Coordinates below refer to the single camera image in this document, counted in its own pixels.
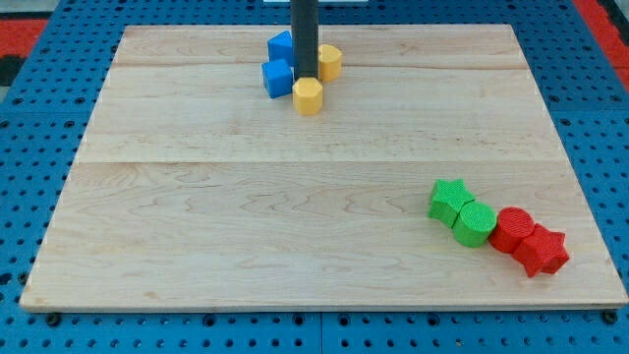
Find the yellow hexagon block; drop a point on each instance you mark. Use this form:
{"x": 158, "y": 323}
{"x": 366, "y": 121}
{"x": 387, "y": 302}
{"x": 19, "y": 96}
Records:
{"x": 307, "y": 96}

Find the green circle block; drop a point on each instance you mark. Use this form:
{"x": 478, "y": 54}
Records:
{"x": 474, "y": 224}

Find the red circle block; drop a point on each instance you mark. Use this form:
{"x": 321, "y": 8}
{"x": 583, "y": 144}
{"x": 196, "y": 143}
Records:
{"x": 513, "y": 225}

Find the blue cube front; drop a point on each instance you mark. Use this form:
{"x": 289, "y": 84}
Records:
{"x": 277, "y": 77}

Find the blue cube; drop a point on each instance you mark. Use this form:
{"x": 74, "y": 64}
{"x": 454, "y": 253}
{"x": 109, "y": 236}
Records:
{"x": 277, "y": 77}
{"x": 280, "y": 46}

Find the yellow rounded block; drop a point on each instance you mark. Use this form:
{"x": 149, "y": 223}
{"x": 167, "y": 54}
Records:
{"x": 329, "y": 62}

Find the wooden board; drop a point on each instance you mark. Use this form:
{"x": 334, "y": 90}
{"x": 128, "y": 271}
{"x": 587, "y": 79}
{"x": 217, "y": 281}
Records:
{"x": 193, "y": 191}

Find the green star block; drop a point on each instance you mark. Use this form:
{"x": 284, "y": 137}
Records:
{"x": 446, "y": 200}

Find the blue cube rear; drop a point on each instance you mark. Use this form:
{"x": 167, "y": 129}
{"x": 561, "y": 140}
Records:
{"x": 280, "y": 46}

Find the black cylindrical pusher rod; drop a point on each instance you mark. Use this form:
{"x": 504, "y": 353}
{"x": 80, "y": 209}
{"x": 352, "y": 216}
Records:
{"x": 304, "y": 29}

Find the red star block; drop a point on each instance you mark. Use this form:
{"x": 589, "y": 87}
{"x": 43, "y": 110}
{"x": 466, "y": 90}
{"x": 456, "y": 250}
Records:
{"x": 542, "y": 252}

